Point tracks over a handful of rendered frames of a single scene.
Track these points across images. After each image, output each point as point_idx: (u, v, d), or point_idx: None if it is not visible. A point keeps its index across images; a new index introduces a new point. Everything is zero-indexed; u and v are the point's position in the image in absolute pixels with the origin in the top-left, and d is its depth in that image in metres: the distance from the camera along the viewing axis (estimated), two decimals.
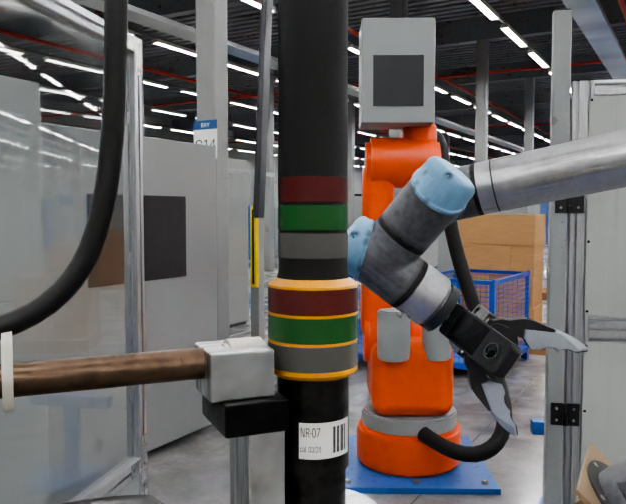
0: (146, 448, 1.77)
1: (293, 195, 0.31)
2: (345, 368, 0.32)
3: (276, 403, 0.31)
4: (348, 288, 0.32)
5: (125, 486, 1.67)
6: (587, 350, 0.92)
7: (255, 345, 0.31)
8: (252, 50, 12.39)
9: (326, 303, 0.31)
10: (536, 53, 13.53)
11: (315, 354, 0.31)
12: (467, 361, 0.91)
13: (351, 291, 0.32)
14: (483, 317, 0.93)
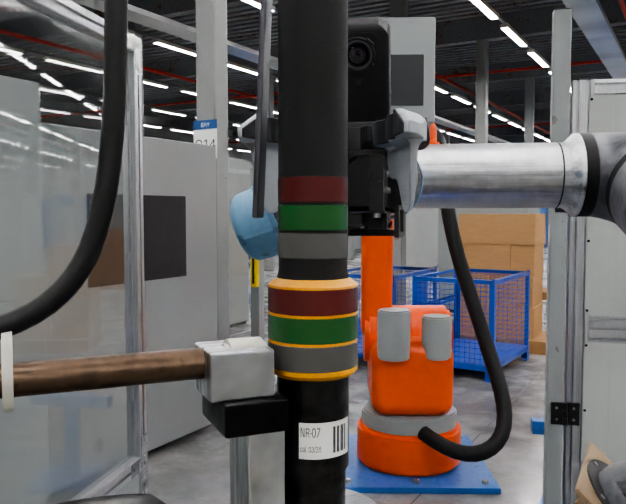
0: (146, 448, 1.77)
1: (293, 195, 0.31)
2: (345, 368, 0.32)
3: (276, 403, 0.31)
4: (348, 288, 0.32)
5: (125, 486, 1.67)
6: (401, 127, 0.38)
7: (255, 345, 0.31)
8: (252, 50, 12.39)
9: (326, 303, 0.31)
10: (536, 53, 13.53)
11: (315, 354, 0.31)
12: None
13: (351, 291, 0.32)
14: None
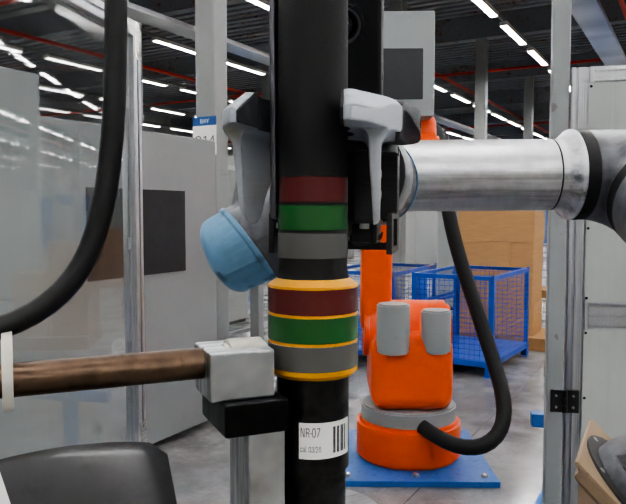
0: (145, 434, 1.77)
1: (293, 195, 0.31)
2: (345, 368, 0.32)
3: (276, 403, 0.31)
4: (348, 288, 0.32)
5: None
6: (340, 113, 0.28)
7: (255, 345, 0.31)
8: (251, 48, 12.38)
9: (326, 303, 0.31)
10: (535, 51, 13.53)
11: (315, 354, 0.31)
12: None
13: (351, 291, 0.32)
14: (383, 165, 0.43)
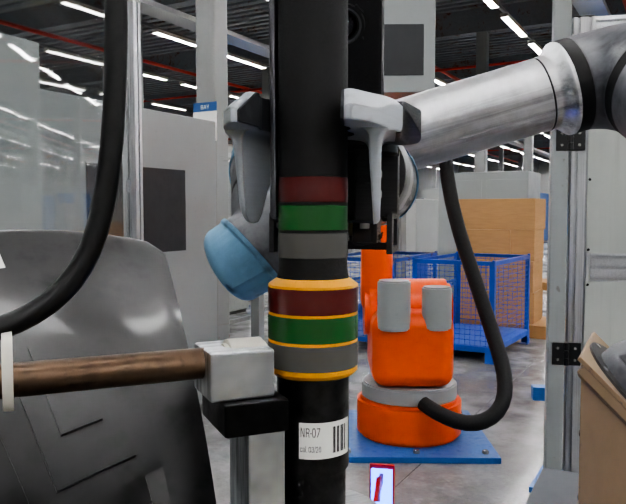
0: None
1: (293, 195, 0.31)
2: (345, 368, 0.32)
3: (276, 403, 0.31)
4: (348, 288, 0.32)
5: None
6: (340, 113, 0.28)
7: (255, 345, 0.31)
8: (251, 40, 12.38)
9: (326, 303, 0.31)
10: (536, 43, 13.52)
11: (315, 354, 0.31)
12: None
13: (351, 291, 0.32)
14: (383, 165, 0.43)
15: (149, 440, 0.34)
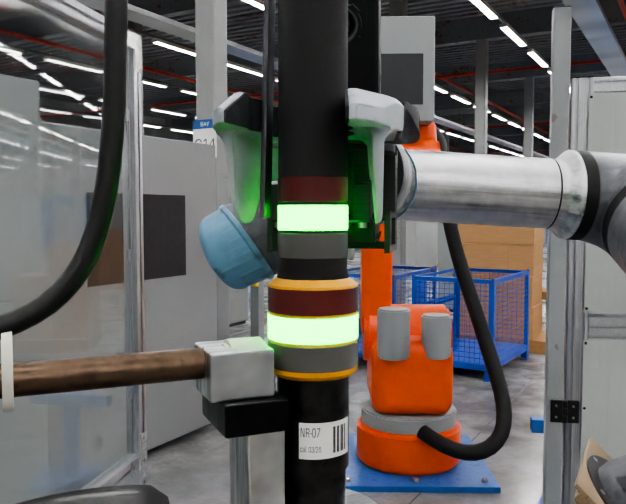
0: (146, 446, 1.77)
1: (293, 195, 0.31)
2: (345, 368, 0.32)
3: (276, 403, 0.31)
4: (348, 288, 0.32)
5: (125, 483, 1.67)
6: (345, 112, 0.28)
7: (255, 345, 0.31)
8: (251, 50, 12.39)
9: (326, 303, 0.31)
10: None
11: (315, 354, 0.31)
12: None
13: (351, 291, 0.32)
14: None
15: None
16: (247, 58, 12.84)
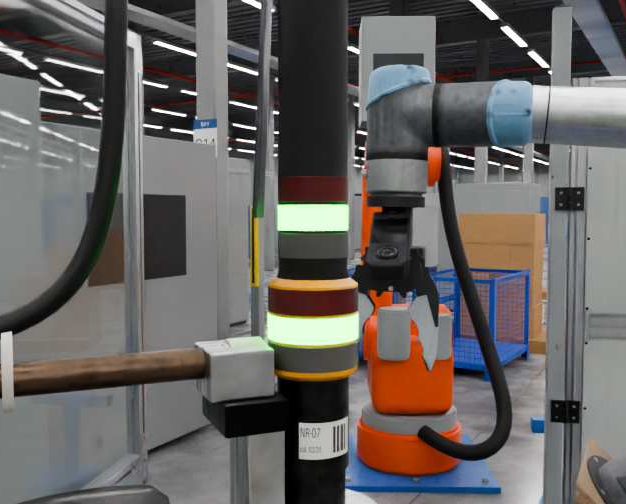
0: (146, 446, 1.77)
1: (293, 195, 0.31)
2: (345, 368, 0.32)
3: (276, 403, 0.31)
4: (348, 288, 0.32)
5: (125, 483, 1.67)
6: (427, 370, 0.83)
7: (255, 345, 0.31)
8: (252, 50, 12.39)
9: (326, 303, 0.31)
10: (536, 52, 13.53)
11: (315, 354, 0.31)
12: (364, 257, 0.83)
13: (351, 291, 0.32)
14: (414, 248, 0.84)
15: None
16: (247, 58, 12.84)
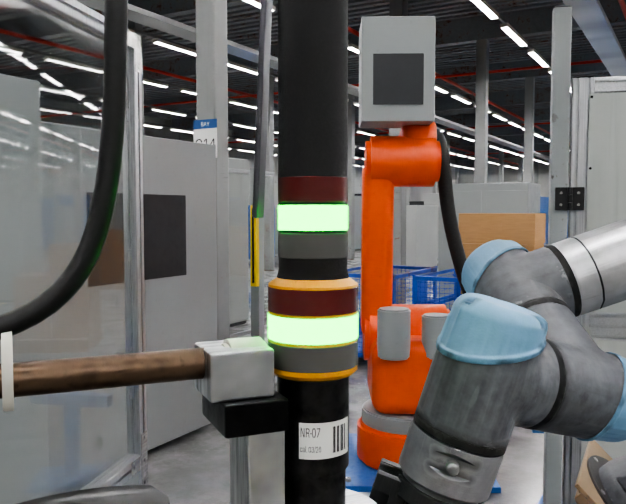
0: (146, 446, 1.77)
1: (293, 195, 0.31)
2: (345, 368, 0.32)
3: (276, 403, 0.31)
4: (348, 288, 0.32)
5: (125, 483, 1.67)
6: None
7: (255, 345, 0.31)
8: (252, 50, 12.39)
9: (326, 303, 0.31)
10: (536, 52, 13.53)
11: (315, 354, 0.31)
12: None
13: (351, 291, 0.32)
14: None
15: None
16: (247, 58, 12.84)
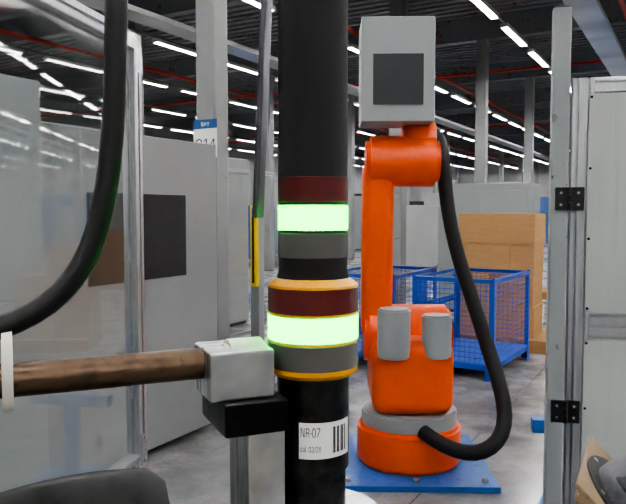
0: (146, 446, 1.77)
1: (293, 195, 0.31)
2: (345, 368, 0.32)
3: (276, 403, 0.31)
4: (348, 288, 0.32)
5: None
6: None
7: (255, 345, 0.31)
8: (252, 50, 12.39)
9: (326, 303, 0.31)
10: (536, 52, 13.53)
11: (315, 354, 0.31)
12: None
13: (351, 291, 0.32)
14: None
15: None
16: (247, 58, 12.84)
